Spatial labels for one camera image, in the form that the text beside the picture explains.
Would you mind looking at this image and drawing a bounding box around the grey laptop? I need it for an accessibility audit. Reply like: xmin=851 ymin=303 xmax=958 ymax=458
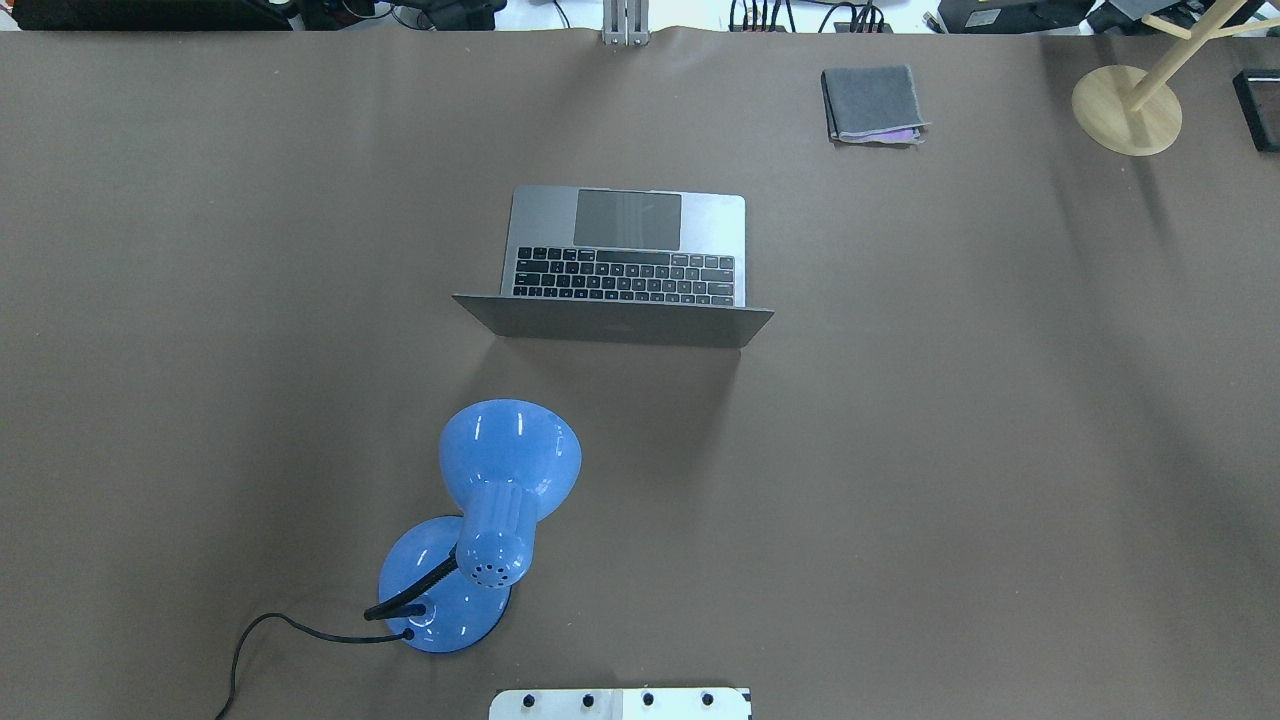
xmin=454 ymin=184 xmax=773 ymax=348

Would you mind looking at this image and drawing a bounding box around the blue desk lamp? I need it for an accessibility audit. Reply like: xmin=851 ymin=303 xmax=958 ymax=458
xmin=364 ymin=398 xmax=582 ymax=653

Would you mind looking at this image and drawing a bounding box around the folded grey cloth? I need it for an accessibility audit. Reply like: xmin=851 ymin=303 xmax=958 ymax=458
xmin=820 ymin=64 xmax=929 ymax=146

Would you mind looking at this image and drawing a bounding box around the wooden cup stand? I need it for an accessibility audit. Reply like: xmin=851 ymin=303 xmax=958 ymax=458
xmin=1071 ymin=1 xmax=1279 ymax=158

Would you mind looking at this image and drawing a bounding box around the black tray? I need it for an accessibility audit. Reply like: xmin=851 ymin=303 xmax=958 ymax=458
xmin=1231 ymin=68 xmax=1279 ymax=152

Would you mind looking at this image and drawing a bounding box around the aluminium frame post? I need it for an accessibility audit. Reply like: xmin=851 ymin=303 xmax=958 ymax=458
xmin=602 ymin=0 xmax=650 ymax=47

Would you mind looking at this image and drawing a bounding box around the white mount base plate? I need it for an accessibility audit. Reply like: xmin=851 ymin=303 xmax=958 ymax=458
xmin=488 ymin=687 xmax=753 ymax=719

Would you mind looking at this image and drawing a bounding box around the black lamp power cable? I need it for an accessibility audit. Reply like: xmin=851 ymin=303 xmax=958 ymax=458
xmin=214 ymin=612 xmax=415 ymax=720

